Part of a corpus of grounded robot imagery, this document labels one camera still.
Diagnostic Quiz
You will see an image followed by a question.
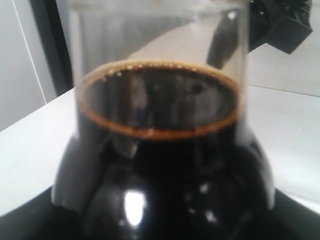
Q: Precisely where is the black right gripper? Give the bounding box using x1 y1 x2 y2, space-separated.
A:
207 0 314 70

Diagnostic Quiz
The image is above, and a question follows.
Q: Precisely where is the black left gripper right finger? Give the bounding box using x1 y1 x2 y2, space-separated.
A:
269 189 320 240

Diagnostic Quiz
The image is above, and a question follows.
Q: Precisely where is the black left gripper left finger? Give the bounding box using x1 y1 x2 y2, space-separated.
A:
0 187 65 240

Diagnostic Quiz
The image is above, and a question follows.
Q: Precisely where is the dark soy sauce bottle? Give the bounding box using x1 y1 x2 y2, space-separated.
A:
52 0 275 240

